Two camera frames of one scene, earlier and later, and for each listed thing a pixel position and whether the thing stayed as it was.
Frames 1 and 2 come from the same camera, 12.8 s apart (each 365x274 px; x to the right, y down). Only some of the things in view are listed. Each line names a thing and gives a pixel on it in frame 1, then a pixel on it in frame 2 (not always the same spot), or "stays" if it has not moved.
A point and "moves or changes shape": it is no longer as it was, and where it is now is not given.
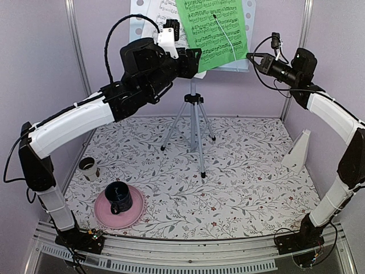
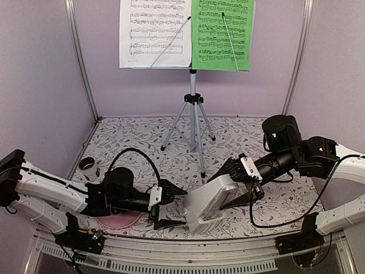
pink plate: (103, 211) stays
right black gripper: (265, 65) → (231, 166)
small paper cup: (88, 166) stays
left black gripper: (193, 62) → (168, 188)
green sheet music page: (215, 27) moves or changes shape
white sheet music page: (159, 11) moves or changes shape
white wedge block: (295, 159) moves or changes shape
